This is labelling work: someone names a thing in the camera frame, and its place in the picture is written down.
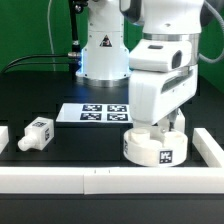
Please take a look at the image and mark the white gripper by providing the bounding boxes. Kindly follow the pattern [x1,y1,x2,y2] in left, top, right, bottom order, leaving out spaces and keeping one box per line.
[128,34,199,134]

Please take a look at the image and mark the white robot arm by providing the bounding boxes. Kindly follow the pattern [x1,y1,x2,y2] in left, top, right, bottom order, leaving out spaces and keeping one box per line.
[77,0,224,129]

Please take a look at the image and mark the white front fence bar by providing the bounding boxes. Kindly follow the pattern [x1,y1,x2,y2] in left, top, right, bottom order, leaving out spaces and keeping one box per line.
[0,167,224,195]

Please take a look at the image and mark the white marker sheet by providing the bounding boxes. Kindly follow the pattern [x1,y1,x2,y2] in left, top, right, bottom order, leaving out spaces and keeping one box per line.
[56,103,132,123]

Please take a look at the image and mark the white left fence bar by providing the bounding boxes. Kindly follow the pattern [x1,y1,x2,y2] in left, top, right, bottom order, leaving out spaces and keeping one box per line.
[0,126,9,153]

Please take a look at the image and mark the black cable upper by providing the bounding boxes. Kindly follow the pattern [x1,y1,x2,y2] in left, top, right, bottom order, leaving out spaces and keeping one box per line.
[0,51,82,75]

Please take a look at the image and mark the black cable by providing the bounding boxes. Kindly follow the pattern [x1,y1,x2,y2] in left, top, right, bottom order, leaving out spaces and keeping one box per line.
[0,51,82,75]
[0,60,82,76]

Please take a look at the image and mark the black cable lower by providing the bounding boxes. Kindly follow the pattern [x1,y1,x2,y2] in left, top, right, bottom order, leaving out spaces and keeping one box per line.
[0,60,82,76]

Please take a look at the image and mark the white thin cable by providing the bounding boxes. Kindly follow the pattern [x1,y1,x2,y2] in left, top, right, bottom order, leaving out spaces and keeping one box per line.
[46,0,57,72]

